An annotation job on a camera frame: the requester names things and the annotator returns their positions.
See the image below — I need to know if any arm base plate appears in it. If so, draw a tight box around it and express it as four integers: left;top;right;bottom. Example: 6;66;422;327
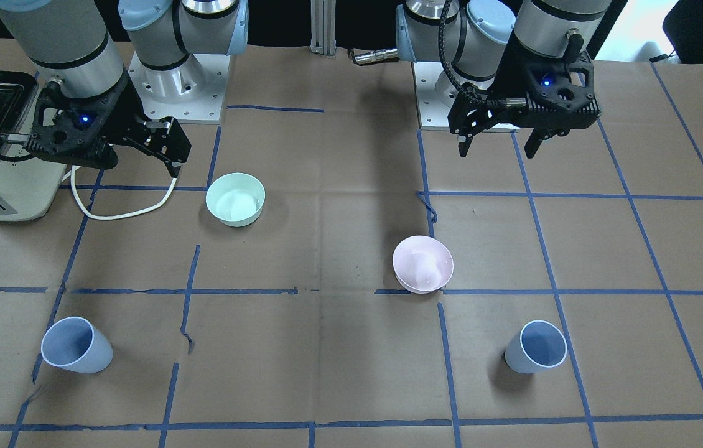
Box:
129;53;234;125
412;62;456;131

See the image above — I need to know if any white power cord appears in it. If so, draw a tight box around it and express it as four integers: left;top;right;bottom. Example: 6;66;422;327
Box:
70;165;178;221

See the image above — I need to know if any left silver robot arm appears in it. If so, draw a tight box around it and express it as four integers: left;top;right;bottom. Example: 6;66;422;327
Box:
396;1;610;159

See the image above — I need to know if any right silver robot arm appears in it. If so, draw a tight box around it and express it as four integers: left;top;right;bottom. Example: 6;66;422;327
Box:
0;1;249;178

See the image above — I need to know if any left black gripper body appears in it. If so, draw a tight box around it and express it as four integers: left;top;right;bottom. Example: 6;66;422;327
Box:
448;28;602;139

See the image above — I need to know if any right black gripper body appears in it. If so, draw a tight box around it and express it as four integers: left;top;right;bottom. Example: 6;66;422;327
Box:
24;73;192;170

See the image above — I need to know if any pink bowl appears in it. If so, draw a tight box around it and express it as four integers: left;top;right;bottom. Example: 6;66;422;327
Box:
392;235;454;293

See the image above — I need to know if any aluminium frame post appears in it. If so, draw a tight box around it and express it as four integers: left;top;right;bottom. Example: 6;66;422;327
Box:
309;0;337;58

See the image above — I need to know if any mint green bowl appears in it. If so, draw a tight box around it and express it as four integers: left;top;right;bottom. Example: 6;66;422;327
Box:
205;172;266;228

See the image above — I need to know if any blue cup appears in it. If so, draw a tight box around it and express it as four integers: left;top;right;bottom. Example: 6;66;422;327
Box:
40;317;113;373
505;320;569;374

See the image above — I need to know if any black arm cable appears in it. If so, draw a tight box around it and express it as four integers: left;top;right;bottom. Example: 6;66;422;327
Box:
439;0;526;108

